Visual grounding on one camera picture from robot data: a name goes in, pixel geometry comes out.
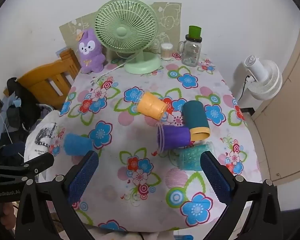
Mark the beige cartoon wall poster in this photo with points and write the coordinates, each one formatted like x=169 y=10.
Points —
x=168 y=20

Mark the person's left hand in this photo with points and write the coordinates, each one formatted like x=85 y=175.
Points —
x=8 y=215

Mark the beige door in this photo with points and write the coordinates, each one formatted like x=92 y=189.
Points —
x=287 y=120

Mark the dark blue clothing pile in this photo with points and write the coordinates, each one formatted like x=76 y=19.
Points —
x=5 y=130

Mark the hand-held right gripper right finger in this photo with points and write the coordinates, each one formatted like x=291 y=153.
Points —
x=216 y=177

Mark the purple plush toy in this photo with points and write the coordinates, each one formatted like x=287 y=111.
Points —
x=90 y=52

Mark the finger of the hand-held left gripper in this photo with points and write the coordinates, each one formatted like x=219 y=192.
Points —
x=36 y=163

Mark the blue plastic cup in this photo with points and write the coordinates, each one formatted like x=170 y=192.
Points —
x=77 y=143

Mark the orange plastic cup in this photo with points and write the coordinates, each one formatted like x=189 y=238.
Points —
x=151 y=106

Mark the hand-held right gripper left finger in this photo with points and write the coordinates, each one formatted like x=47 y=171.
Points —
x=83 y=176

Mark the black clothing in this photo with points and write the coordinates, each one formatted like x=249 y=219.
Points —
x=26 y=107

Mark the cotton swab container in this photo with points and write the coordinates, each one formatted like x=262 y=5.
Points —
x=166 y=52

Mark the white printed bag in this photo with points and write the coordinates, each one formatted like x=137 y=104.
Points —
x=40 y=140

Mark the dark teal cup yellow rim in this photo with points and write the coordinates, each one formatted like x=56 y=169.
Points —
x=195 y=116

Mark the white fan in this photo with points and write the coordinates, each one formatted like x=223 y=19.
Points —
x=263 y=78

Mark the green desk fan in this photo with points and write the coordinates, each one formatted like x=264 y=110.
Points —
x=125 y=27

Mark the wooden chair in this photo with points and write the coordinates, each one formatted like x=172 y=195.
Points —
x=43 y=76

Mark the glass mug jar green lid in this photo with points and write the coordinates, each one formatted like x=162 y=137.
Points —
x=190 y=52

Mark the purple plastic cup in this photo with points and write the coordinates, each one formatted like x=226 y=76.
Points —
x=176 y=137

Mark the floral tablecloth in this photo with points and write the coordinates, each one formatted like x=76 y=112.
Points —
x=130 y=140

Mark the turquoise clear textured cup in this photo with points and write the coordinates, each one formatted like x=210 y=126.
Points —
x=191 y=156

